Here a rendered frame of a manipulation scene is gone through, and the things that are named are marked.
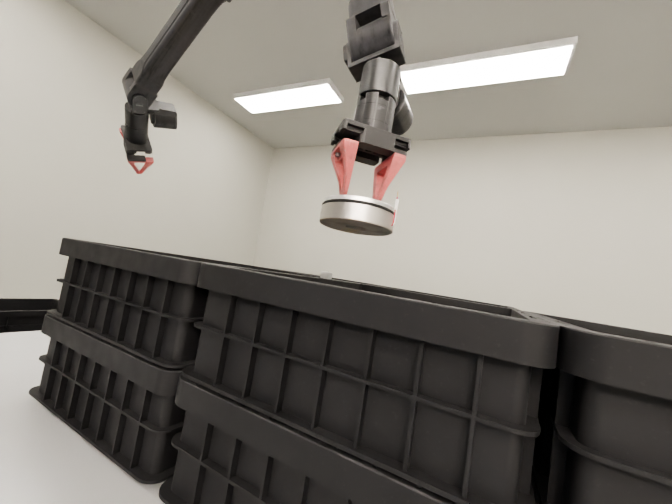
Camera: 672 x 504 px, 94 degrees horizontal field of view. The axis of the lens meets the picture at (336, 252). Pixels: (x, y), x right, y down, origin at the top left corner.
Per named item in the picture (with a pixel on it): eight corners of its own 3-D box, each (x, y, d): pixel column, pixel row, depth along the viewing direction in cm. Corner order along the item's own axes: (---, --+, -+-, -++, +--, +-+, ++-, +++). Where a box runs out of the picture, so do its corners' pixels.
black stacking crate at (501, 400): (537, 567, 16) (561, 337, 16) (170, 384, 30) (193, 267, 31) (512, 384, 50) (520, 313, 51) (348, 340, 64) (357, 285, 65)
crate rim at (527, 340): (561, 374, 16) (566, 327, 16) (187, 284, 30) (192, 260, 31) (520, 324, 51) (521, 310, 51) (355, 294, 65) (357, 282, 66)
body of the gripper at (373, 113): (328, 148, 47) (337, 102, 47) (389, 166, 49) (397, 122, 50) (342, 130, 40) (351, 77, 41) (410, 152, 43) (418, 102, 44)
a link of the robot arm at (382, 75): (358, 55, 45) (396, 47, 42) (373, 85, 51) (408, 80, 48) (350, 99, 44) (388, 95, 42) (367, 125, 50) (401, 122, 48)
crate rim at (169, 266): (187, 284, 30) (192, 260, 31) (53, 252, 45) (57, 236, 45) (355, 294, 65) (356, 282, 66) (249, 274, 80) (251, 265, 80)
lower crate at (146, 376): (144, 505, 29) (170, 374, 30) (20, 399, 43) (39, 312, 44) (339, 394, 64) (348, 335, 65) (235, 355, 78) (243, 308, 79)
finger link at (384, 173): (335, 205, 47) (346, 145, 48) (379, 215, 49) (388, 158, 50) (350, 195, 40) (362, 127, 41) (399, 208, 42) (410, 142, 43)
